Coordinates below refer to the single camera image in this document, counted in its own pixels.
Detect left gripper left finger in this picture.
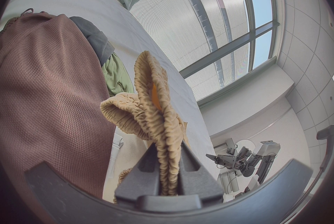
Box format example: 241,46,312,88
115,142,160,204

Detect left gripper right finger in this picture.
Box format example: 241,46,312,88
179,140,225,203

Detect mustard drawstring shorts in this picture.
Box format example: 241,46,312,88
100,51,189,204

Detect bed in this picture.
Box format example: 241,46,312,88
0,0,217,203

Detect white garment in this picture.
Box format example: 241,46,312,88
111,133,125,164

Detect green garment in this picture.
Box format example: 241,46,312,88
101,52,136,97

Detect brown garment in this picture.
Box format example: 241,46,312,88
0,10,117,199

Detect window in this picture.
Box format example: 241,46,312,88
115,0,285,108

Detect black garment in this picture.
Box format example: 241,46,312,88
69,16,115,67

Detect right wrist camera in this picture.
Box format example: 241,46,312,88
225,139,236,155

